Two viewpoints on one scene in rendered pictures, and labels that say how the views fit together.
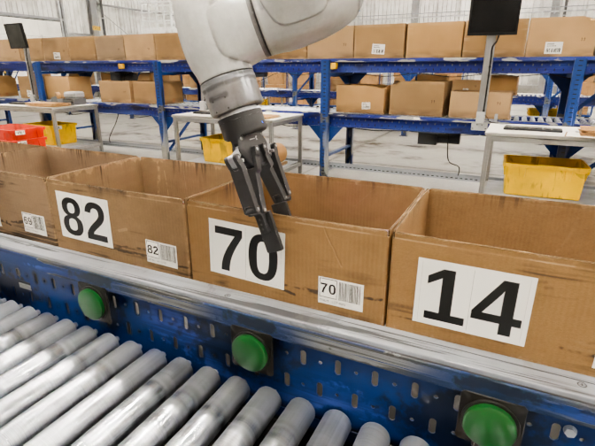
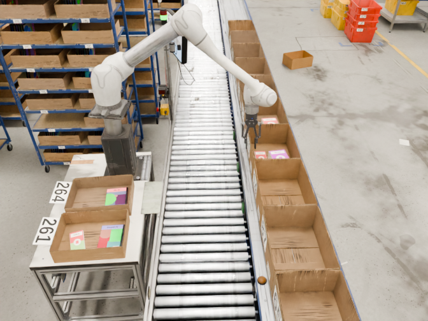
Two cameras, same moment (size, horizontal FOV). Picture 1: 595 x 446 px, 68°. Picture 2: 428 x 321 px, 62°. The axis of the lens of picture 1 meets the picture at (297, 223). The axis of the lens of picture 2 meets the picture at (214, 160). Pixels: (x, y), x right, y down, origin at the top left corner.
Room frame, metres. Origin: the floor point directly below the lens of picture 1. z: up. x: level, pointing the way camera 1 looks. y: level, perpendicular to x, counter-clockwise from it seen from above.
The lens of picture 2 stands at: (-0.37, -1.56, 2.38)
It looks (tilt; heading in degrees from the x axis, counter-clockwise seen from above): 38 degrees down; 63
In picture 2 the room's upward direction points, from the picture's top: straight up
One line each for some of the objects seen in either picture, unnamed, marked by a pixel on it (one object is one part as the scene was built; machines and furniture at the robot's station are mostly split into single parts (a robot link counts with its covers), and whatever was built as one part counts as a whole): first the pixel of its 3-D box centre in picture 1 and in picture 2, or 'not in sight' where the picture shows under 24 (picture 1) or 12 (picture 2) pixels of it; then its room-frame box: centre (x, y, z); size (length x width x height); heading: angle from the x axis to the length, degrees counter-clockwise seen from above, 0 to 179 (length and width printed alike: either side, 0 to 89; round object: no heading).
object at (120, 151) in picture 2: not in sight; (120, 150); (-0.04, 0.50, 0.91); 0.26 x 0.26 x 0.33; 67
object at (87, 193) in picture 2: not in sight; (101, 196); (-0.25, 0.24, 0.80); 0.38 x 0.28 x 0.10; 159
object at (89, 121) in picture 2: not in sight; (109, 113); (0.11, 1.61, 0.59); 0.40 x 0.30 x 0.10; 152
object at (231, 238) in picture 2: not in sight; (204, 239); (0.20, -0.31, 0.72); 0.52 x 0.05 x 0.05; 154
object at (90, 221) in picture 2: not in sight; (92, 234); (-0.37, -0.05, 0.80); 0.38 x 0.28 x 0.10; 158
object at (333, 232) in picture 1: (311, 233); (271, 150); (0.85, -0.03, 0.96); 0.39 x 0.29 x 0.17; 64
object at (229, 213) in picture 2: not in sight; (204, 214); (0.29, -0.14, 0.72); 0.52 x 0.05 x 0.05; 154
